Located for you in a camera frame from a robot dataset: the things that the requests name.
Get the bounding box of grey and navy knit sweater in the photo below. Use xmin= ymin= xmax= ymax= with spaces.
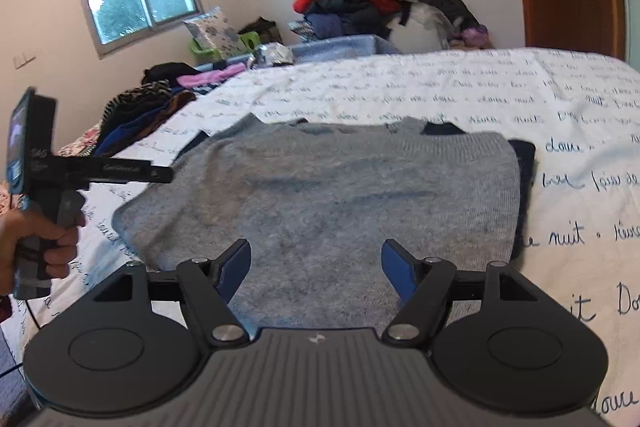
xmin=112 ymin=116 xmax=536 ymax=330

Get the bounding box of dark clothes heap on bed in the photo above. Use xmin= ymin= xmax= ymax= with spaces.
xmin=91 ymin=62 xmax=198 ymax=157

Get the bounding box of pile of mixed clothes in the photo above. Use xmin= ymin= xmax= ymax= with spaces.
xmin=288 ymin=0 xmax=454 ymax=53

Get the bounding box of person's left hand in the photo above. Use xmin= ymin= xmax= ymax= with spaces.
xmin=0 ymin=206 xmax=87 ymax=297

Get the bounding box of pink purple garment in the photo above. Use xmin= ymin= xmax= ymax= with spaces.
xmin=177 ymin=63 xmax=246 ymax=90

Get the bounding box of crumpled white plastic bag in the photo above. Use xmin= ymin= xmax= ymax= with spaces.
xmin=246 ymin=42 xmax=295 ymax=69

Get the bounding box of floral patterned pillow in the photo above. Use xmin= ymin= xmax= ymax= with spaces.
xmin=183 ymin=6 xmax=241 ymax=58

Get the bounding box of light blue quilted blanket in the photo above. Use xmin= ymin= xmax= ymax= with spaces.
xmin=226 ymin=35 xmax=400 ymax=65

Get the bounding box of white quilt with script print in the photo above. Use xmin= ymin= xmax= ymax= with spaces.
xmin=19 ymin=46 xmax=640 ymax=417

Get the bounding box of black bag by wall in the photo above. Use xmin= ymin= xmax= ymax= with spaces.
xmin=431 ymin=0 xmax=492 ymax=50

